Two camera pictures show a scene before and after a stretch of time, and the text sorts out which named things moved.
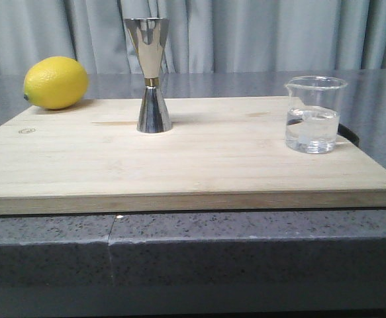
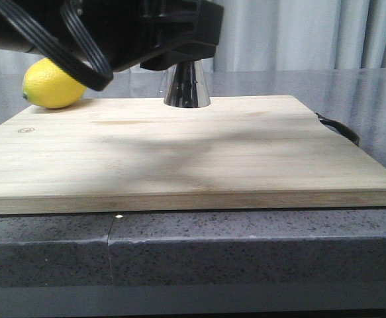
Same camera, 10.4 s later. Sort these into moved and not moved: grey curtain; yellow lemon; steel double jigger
Moved: steel double jigger
Not moved: grey curtain; yellow lemon
